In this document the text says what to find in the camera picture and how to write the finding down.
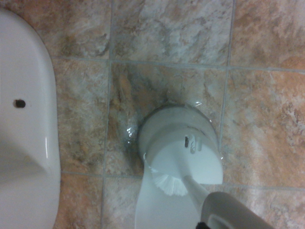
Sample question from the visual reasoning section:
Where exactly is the white toilet brush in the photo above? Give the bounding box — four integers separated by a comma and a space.
154, 173, 278, 229

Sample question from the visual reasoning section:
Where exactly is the white toilet brush holder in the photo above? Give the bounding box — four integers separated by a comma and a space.
134, 104, 225, 229

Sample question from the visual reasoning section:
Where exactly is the white toilet bowl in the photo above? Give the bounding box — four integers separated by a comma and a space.
0, 8, 62, 229

